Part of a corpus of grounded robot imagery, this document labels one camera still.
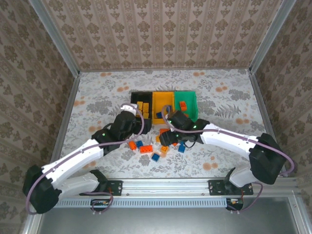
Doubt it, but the green plastic bin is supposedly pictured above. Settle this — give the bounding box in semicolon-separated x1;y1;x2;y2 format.
173;91;198;123

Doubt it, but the yellow plastic bin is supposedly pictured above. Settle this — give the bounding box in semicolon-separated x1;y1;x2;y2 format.
151;91;176;125

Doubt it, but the black plastic bin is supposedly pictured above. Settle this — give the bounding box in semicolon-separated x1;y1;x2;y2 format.
130;91;154;125

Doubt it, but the floral patterned table cover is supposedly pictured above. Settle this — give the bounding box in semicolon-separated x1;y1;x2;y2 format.
59;69;278;180

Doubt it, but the grey metal panel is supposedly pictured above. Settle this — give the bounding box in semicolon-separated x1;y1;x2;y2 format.
36;197;305;234

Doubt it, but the aluminium mounting rail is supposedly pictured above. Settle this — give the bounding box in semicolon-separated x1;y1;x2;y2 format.
104;179;254;197

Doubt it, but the aluminium side rail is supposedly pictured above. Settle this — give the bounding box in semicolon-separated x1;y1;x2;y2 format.
52;72;81;169
248;72;278;137

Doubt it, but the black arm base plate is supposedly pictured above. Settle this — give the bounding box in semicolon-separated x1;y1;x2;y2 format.
80;179;122;197
208;179;254;196

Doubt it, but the grey slotted cable duct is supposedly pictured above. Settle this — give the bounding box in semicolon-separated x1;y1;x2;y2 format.
55;196;229;208

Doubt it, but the aluminium frame post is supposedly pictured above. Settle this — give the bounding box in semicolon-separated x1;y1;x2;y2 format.
248;0;297;74
28;0;81;77

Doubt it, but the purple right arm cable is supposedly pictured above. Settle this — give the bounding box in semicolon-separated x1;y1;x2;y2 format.
162;105;297;176

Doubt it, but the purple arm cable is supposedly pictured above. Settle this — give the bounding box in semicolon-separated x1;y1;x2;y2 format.
25;103;146;215
162;105;297;176

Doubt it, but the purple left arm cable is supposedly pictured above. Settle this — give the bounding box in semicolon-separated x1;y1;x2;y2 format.
25;103;146;215

